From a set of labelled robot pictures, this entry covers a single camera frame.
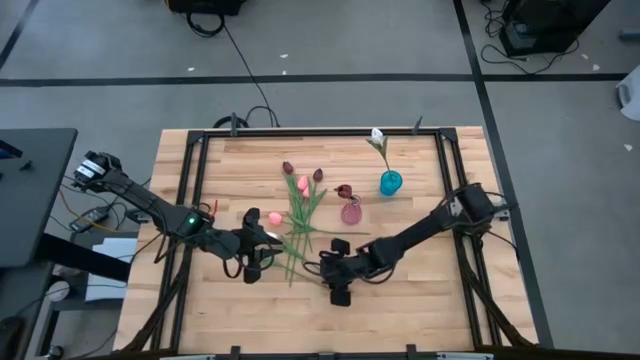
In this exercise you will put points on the black aluminium table frame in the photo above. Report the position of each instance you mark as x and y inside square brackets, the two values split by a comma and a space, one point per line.
[320, 132]

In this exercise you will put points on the large black equipment case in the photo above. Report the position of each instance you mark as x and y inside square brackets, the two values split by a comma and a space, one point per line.
[545, 25]

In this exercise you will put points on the black equipment box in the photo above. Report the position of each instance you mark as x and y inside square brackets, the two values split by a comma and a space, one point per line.
[205, 5]

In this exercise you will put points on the small grey object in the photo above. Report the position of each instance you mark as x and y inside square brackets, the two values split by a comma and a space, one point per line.
[630, 36]

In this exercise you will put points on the dark grey side table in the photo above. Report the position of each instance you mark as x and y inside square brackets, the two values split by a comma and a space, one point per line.
[20, 300]

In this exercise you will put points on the white box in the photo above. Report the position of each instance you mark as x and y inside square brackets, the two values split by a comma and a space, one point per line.
[120, 247]

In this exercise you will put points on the pink artificial tulip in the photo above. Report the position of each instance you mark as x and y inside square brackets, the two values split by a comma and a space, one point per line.
[275, 218]
[306, 193]
[302, 183]

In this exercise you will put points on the black desk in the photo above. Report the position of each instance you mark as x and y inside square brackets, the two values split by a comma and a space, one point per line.
[35, 200]

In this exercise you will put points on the black table clamp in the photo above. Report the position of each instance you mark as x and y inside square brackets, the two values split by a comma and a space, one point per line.
[235, 352]
[411, 351]

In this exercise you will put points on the black power adapter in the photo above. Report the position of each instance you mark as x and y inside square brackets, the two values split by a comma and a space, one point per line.
[92, 215]

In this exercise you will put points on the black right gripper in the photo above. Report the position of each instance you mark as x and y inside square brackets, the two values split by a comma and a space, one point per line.
[350, 267]

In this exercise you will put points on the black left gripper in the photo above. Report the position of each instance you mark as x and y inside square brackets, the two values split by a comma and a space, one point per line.
[232, 245]

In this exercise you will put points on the black desk foot beam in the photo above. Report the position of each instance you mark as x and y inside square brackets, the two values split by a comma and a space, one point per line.
[85, 257]

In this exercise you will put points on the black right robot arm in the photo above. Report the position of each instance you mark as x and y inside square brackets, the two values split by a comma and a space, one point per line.
[425, 225]

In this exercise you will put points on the teal glass vase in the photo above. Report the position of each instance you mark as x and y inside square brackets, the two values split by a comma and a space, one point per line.
[390, 183]

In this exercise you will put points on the dark device with blue edge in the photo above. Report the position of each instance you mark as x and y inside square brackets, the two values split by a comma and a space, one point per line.
[7, 150]

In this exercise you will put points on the small black desk item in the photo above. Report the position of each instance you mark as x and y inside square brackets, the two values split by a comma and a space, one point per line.
[26, 165]

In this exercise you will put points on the white plastic object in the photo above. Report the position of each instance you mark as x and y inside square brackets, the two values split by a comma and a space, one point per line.
[631, 95]

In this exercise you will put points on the bunch of artificial tulips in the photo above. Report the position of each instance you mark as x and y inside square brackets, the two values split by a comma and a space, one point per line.
[317, 175]

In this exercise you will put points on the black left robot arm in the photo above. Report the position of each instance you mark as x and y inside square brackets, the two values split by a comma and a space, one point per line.
[150, 200]

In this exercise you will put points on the pink glass vase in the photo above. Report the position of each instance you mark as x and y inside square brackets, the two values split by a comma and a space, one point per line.
[351, 213]

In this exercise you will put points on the round white object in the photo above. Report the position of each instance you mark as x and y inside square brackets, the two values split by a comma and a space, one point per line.
[57, 291]

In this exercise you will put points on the black caster wheel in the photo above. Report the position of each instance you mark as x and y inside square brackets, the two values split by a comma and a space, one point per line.
[55, 351]

